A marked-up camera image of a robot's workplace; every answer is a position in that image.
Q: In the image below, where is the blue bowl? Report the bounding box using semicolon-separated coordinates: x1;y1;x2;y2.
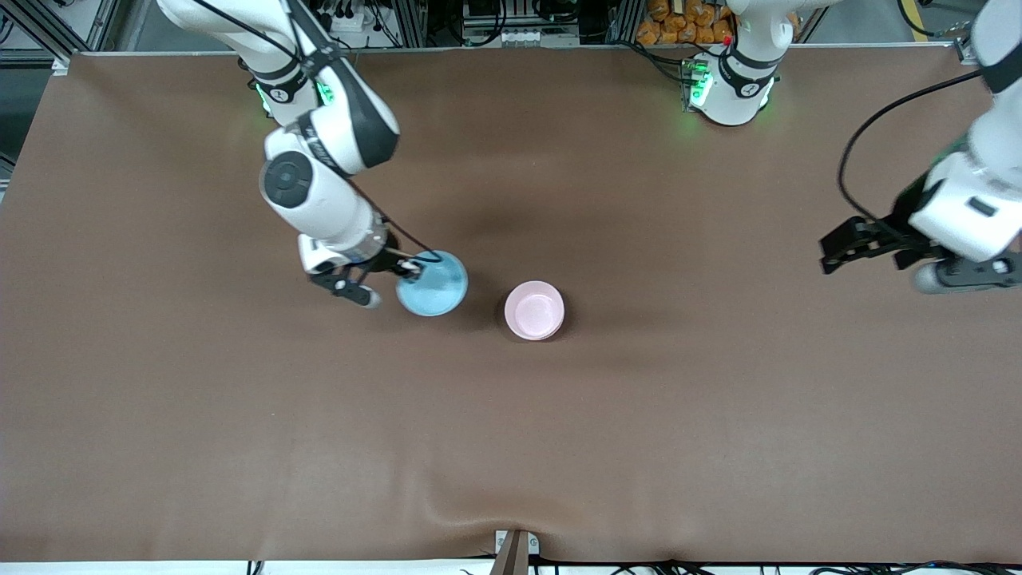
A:
396;250;469;318

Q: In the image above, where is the pink bowl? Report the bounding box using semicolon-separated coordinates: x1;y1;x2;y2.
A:
504;280;566;342

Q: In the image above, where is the brown table mat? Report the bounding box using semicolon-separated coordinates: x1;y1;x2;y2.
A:
0;46;1022;565

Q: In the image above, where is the white power strip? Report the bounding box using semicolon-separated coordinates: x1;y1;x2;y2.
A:
318;4;376;34

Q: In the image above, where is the pile of orange objects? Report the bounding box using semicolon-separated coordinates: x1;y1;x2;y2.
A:
636;0;735;46

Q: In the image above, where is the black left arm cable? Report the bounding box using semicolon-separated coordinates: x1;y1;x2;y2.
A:
837;68;984;232

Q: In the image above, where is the aluminium frame post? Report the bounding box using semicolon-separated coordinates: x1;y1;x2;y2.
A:
16;0;122;63
390;0;434;47

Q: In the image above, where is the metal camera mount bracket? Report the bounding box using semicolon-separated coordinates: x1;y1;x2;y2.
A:
490;529;541;575

